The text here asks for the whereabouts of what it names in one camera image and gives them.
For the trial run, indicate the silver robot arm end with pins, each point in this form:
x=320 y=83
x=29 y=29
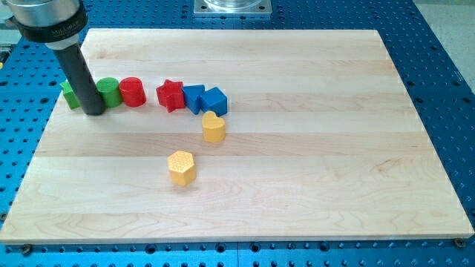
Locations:
x=55 y=23

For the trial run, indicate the red star block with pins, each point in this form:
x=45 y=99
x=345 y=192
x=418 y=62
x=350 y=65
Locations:
x=170 y=95

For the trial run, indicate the green star block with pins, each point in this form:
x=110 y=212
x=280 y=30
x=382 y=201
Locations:
x=69 y=95

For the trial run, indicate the yellow heart block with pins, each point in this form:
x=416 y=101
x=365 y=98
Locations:
x=214 y=127

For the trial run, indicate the blue cube block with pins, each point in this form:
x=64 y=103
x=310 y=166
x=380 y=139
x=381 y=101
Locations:
x=214 y=100

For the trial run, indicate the blue triangle block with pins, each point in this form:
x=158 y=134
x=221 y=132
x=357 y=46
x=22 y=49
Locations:
x=191 y=96

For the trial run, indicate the yellow hexagon block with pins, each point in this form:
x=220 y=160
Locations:
x=181 y=168

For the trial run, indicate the light wooden board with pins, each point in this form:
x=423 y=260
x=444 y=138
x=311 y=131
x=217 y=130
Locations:
x=322 y=143

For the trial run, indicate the red cylinder block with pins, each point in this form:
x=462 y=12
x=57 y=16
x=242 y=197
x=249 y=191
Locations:
x=132 y=91

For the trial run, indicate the green cylinder block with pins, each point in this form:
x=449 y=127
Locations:
x=109 y=89

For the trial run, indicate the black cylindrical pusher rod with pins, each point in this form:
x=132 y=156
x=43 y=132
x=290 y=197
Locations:
x=77 y=72

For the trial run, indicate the blue perforated table plate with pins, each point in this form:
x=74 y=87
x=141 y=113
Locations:
x=444 y=100

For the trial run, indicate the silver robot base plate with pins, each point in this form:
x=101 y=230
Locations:
x=233 y=7

